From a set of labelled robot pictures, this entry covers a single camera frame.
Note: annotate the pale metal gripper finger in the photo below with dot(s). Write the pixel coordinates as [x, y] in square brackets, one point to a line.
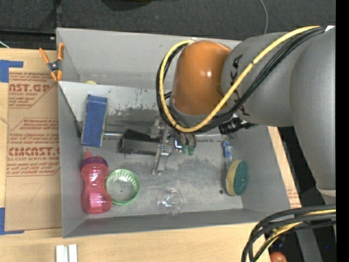
[163, 162]
[156, 162]

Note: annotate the green clear plastic cup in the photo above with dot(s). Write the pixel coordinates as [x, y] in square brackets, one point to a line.
[135, 191]

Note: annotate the grey metal bin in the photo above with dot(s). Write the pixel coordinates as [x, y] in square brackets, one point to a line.
[199, 179]

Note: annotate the clear tube with blue cap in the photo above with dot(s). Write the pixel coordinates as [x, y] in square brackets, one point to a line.
[228, 154]

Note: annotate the red bottle with purple lid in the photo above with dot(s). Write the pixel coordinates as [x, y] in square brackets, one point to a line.
[95, 187]

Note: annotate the blue sponge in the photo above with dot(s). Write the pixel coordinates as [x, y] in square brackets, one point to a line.
[94, 121]

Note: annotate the yellow and green round sponge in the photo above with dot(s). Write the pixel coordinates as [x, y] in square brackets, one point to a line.
[240, 177]

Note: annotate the yellow ball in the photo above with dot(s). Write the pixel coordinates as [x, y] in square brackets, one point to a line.
[91, 82]

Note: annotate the brown cardboard board red print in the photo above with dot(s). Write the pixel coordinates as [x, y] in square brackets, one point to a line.
[32, 195]

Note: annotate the black cylinder on white bracket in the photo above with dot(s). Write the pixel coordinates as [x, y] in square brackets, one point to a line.
[229, 126]

